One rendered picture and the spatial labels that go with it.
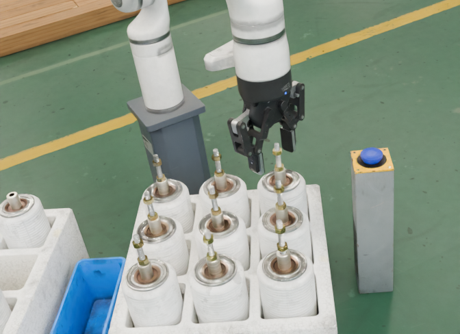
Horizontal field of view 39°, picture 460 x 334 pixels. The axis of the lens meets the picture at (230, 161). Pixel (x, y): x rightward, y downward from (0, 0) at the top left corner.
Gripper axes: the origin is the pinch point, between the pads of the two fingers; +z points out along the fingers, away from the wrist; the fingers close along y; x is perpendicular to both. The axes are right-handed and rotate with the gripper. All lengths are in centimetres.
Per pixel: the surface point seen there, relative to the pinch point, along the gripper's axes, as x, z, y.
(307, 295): -4.7, 26.7, -0.4
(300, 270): -3.2, 22.3, 0.1
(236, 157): 58, 48, 42
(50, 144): 112, 48, 14
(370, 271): -1.3, 41.3, 22.2
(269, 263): 2.0, 22.3, -1.9
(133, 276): 18.9, 22.5, -18.1
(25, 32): 188, 42, 51
